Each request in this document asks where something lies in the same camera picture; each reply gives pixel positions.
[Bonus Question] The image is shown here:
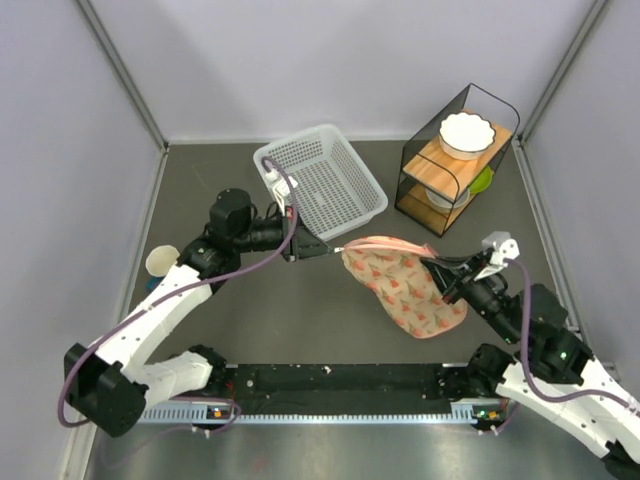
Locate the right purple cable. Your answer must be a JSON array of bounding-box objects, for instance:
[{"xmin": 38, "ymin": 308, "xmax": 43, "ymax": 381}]
[{"xmin": 504, "ymin": 257, "xmax": 640, "ymax": 436}]

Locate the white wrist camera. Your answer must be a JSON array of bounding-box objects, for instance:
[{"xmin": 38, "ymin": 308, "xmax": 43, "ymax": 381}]
[
  {"xmin": 264, "ymin": 170, "xmax": 291, "ymax": 214},
  {"xmin": 474, "ymin": 231, "xmax": 520, "ymax": 281}
]

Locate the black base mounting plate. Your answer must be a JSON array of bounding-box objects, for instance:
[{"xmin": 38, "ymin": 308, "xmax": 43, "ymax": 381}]
[{"xmin": 183, "ymin": 363, "xmax": 504, "ymax": 416}]

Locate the perforated metal cable tray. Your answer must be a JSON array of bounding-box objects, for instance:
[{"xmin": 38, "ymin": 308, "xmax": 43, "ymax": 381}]
[{"xmin": 137, "ymin": 399, "xmax": 507, "ymax": 426}]

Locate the white plastic perforated basket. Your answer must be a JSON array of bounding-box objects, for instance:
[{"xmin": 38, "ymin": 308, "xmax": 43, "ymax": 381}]
[{"xmin": 253, "ymin": 124, "xmax": 388, "ymax": 241}]

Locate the white scalloped bowl top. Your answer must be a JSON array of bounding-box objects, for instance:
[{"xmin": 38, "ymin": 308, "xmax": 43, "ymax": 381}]
[{"xmin": 438, "ymin": 112, "xmax": 497, "ymax": 161}]

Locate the green plate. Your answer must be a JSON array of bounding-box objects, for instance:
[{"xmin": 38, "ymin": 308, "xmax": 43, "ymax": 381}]
[{"xmin": 469, "ymin": 166, "xmax": 494, "ymax": 195}]

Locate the beige paper cup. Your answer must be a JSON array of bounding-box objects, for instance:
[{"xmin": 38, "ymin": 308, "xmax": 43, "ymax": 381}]
[{"xmin": 145, "ymin": 245, "xmax": 180, "ymax": 278}]

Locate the purple cable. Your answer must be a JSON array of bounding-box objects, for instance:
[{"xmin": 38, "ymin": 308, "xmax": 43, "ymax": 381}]
[
  {"xmin": 57, "ymin": 155, "xmax": 301, "ymax": 436},
  {"xmin": 504, "ymin": 257, "xmax": 640, "ymax": 436}
]

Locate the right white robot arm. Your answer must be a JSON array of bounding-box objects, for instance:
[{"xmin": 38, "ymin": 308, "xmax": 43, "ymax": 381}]
[{"xmin": 420, "ymin": 248, "xmax": 639, "ymax": 479}]

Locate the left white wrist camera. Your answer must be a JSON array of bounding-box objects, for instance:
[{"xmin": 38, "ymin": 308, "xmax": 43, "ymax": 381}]
[{"xmin": 264, "ymin": 170, "xmax": 291, "ymax": 214}]

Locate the white bowl lower shelf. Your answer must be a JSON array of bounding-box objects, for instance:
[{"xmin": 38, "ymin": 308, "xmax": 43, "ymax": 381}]
[{"xmin": 425, "ymin": 188, "xmax": 471, "ymax": 212}]

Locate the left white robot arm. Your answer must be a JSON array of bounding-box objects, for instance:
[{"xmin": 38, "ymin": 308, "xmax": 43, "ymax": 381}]
[{"xmin": 57, "ymin": 181, "xmax": 333, "ymax": 438}]

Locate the blue object under cup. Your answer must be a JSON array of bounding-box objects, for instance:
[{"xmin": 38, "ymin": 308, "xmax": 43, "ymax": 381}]
[{"xmin": 146, "ymin": 277, "xmax": 163, "ymax": 293}]

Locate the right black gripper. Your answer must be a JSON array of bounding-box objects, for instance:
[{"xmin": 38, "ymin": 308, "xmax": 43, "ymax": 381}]
[{"xmin": 420, "ymin": 249, "xmax": 520, "ymax": 342}]

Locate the black wire wooden shelf rack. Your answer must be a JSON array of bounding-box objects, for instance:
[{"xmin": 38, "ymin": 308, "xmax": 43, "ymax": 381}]
[{"xmin": 395, "ymin": 83, "xmax": 520, "ymax": 236}]

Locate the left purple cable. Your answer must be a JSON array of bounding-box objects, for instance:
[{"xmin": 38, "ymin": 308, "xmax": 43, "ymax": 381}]
[{"xmin": 57, "ymin": 155, "xmax": 301, "ymax": 436}]

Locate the floral mesh laundry bag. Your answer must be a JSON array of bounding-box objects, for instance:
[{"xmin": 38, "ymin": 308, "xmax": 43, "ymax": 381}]
[{"xmin": 340, "ymin": 236, "xmax": 468, "ymax": 339}]

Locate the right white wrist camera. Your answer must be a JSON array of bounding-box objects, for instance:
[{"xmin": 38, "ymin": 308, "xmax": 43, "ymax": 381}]
[{"xmin": 474, "ymin": 231, "xmax": 520, "ymax": 281}]

